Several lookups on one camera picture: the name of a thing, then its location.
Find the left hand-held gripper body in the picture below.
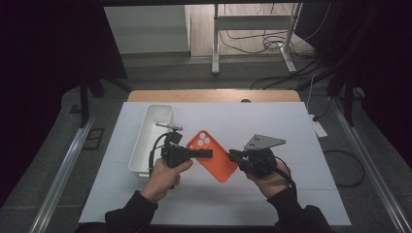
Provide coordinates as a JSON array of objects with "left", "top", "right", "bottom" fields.
[{"left": 154, "top": 121, "right": 192, "bottom": 169}]

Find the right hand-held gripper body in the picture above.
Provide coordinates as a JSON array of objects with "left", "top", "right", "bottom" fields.
[{"left": 239, "top": 133, "right": 288, "bottom": 180}]

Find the orange phone case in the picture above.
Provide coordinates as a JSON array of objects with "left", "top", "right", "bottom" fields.
[{"left": 186, "top": 129, "right": 240, "bottom": 184}]

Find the white plastic storage bin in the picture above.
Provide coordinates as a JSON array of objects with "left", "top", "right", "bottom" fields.
[{"left": 127, "top": 103, "right": 176, "bottom": 179}]

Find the person's right hand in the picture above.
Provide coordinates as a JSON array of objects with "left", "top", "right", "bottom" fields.
[{"left": 244, "top": 159, "right": 292, "bottom": 199}]

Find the person's left hand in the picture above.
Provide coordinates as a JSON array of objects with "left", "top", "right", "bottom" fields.
[{"left": 140, "top": 156, "right": 194, "bottom": 204}]

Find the white table cover sheet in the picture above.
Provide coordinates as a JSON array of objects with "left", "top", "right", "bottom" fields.
[{"left": 79, "top": 101, "right": 353, "bottom": 227}]

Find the wooden table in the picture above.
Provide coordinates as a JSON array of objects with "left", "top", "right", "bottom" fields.
[{"left": 126, "top": 89, "right": 302, "bottom": 104}]

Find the white power strip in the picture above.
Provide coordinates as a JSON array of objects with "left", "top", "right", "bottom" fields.
[{"left": 309, "top": 114, "right": 329, "bottom": 140}]

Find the black floor plate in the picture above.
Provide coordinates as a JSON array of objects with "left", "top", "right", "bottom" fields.
[{"left": 82, "top": 127, "right": 106, "bottom": 150}]

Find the black metal stand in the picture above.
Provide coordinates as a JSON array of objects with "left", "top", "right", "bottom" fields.
[
  {"left": 78, "top": 73, "right": 132, "bottom": 128},
  {"left": 326, "top": 62, "right": 358, "bottom": 128}
]

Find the dark curtain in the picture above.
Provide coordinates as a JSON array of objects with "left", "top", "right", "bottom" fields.
[
  {"left": 293, "top": 0, "right": 412, "bottom": 160},
  {"left": 0, "top": 0, "right": 128, "bottom": 208}
]

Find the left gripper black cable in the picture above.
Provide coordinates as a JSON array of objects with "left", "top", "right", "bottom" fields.
[{"left": 148, "top": 131, "right": 176, "bottom": 178}]

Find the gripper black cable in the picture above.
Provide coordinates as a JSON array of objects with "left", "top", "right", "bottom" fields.
[
  {"left": 148, "top": 131, "right": 176, "bottom": 178},
  {"left": 273, "top": 155, "right": 298, "bottom": 196}
]

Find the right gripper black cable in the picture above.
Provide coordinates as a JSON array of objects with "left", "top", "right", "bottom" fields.
[{"left": 273, "top": 155, "right": 298, "bottom": 196}]

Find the thin white cable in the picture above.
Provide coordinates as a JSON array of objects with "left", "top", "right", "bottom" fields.
[{"left": 305, "top": 73, "right": 318, "bottom": 111}]

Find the looped black cable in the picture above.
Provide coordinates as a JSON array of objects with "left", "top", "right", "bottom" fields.
[{"left": 323, "top": 149, "right": 366, "bottom": 188}]

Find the aluminium rail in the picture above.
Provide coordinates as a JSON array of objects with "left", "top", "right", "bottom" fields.
[
  {"left": 28, "top": 116, "right": 95, "bottom": 233},
  {"left": 329, "top": 96, "right": 412, "bottom": 233}
]

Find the tangle of black floor cables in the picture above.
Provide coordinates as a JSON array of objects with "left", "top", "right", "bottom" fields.
[{"left": 218, "top": 3, "right": 325, "bottom": 91}]

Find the white wall panel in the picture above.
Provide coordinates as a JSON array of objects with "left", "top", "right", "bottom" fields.
[{"left": 103, "top": 4, "right": 191, "bottom": 55}]

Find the white metal desk frame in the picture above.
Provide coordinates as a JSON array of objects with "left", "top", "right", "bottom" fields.
[{"left": 211, "top": 3, "right": 304, "bottom": 76}]

